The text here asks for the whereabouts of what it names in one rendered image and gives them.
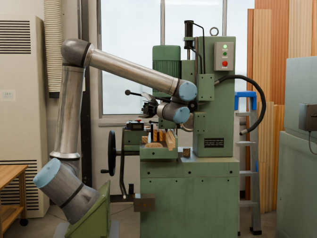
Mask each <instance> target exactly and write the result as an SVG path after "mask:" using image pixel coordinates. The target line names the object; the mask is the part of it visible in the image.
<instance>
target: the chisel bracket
mask: <svg viewBox="0 0 317 238"><path fill-rule="evenodd" d="M158 128H159V129H165V131H168V129H176V125H175V122H172V121H168V120H166V121H164V119H160V118H159V117H158ZM177 129H181V127H180V124H179V123H178V125H177Z"/></svg>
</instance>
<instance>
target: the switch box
mask: <svg viewBox="0 0 317 238"><path fill-rule="evenodd" d="M224 45H227V47H226V49H228V50H227V51H226V52H227V55H226V56H227V58H222V56H224V55H223V52H225V51H223V50H222V49H224V47H223V46H224ZM233 58H234V43H233V42H216V43H214V71H232V70H233ZM223 61H227V66H226V67H227V68H222V67H224V66H223V65H222V62H223Z"/></svg>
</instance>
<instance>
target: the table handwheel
mask: <svg viewBox="0 0 317 238"><path fill-rule="evenodd" d="M116 156H121V150H116V137H115V132H114V130H110V132H109V136H108V171H109V175H110V176H114V174H115V168H116ZM125 156H140V151H125Z"/></svg>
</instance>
